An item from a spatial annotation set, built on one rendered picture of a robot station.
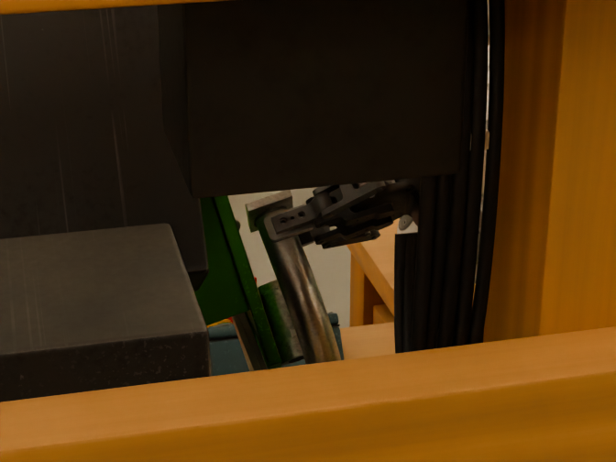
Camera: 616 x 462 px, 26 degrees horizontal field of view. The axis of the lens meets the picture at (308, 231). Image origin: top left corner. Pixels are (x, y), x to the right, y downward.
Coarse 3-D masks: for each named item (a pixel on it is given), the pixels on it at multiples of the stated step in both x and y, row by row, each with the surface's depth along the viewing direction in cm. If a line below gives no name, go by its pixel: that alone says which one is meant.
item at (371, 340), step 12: (372, 324) 159; (384, 324) 159; (348, 336) 156; (360, 336) 156; (372, 336) 156; (384, 336) 156; (348, 348) 153; (360, 348) 153; (372, 348) 153; (384, 348) 153
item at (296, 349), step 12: (264, 288) 125; (276, 288) 125; (264, 300) 126; (276, 300) 125; (276, 312) 125; (288, 312) 125; (276, 324) 125; (288, 324) 125; (276, 336) 125; (288, 336) 124; (288, 348) 124; (300, 348) 124; (288, 360) 124
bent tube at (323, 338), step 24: (288, 192) 112; (264, 216) 112; (264, 240) 113; (288, 240) 112; (288, 264) 111; (288, 288) 111; (312, 288) 111; (312, 312) 110; (312, 336) 110; (312, 360) 112; (336, 360) 112
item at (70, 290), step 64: (0, 256) 98; (64, 256) 98; (128, 256) 98; (0, 320) 89; (64, 320) 89; (128, 320) 89; (192, 320) 89; (0, 384) 86; (64, 384) 87; (128, 384) 88
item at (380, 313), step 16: (352, 256) 198; (352, 272) 199; (352, 288) 200; (368, 288) 194; (352, 304) 201; (368, 304) 196; (384, 304) 196; (352, 320) 202; (368, 320) 197; (384, 320) 191
